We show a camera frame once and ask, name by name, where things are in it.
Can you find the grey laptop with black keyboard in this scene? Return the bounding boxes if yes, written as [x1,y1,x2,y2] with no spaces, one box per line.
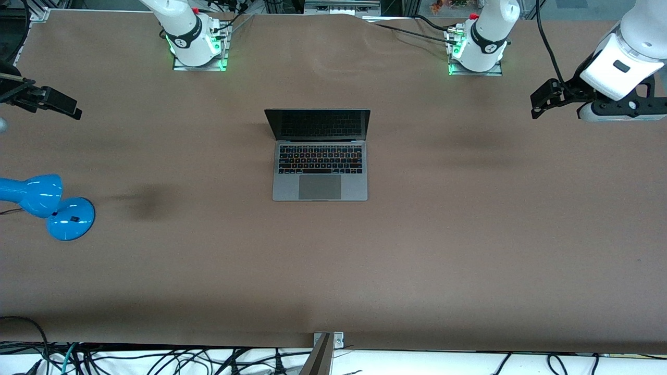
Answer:
[264,108,372,202]

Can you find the blue desk lamp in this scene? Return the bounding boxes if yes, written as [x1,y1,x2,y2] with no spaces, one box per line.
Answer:
[0,173,96,242]

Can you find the small orange objects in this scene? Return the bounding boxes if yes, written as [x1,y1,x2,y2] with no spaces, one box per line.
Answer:
[429,0,471,15]

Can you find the brown table cover sheet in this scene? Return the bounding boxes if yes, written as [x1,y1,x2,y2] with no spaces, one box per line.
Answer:
[0,10,667,355]

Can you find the grey metal box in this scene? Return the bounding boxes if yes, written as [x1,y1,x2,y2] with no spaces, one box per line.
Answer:
[304,0,382,16]

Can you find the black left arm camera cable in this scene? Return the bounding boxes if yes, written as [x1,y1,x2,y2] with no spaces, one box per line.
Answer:
[535,0,570,87]

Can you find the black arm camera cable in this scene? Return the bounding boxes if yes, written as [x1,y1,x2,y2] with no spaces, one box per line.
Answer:
[535,0,570,87]
[0,0,32,71]

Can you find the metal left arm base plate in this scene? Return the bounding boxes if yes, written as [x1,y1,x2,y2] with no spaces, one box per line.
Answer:
[447,57,504,77]

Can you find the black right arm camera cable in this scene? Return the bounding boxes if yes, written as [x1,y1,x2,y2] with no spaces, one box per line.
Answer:
[0,0,32,71]

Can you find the black cable with metal plug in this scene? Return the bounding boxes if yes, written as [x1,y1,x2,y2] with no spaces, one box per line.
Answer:
[414,14,452,32]

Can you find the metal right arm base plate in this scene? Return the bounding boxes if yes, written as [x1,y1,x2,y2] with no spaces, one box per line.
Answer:
[172,21,230,72]

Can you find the long black base cable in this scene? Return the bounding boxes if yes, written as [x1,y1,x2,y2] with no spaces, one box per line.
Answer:
[363,19,455,42]

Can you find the thin black base cable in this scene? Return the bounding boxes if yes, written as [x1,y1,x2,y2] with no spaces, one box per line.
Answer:
[211,9,256,40]

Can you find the looped black cable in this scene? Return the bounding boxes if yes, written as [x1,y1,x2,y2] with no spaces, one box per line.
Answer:
[0,315,51,375]

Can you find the teal cable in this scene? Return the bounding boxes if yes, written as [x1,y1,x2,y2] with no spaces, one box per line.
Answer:
[59,342,80,375]

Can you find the small metal pole bracket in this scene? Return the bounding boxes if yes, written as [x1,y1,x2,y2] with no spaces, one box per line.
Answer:
[313,332,345,349]

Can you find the aluminium camera pole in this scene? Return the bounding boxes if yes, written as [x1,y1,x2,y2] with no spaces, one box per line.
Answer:
[300,333,335,375]

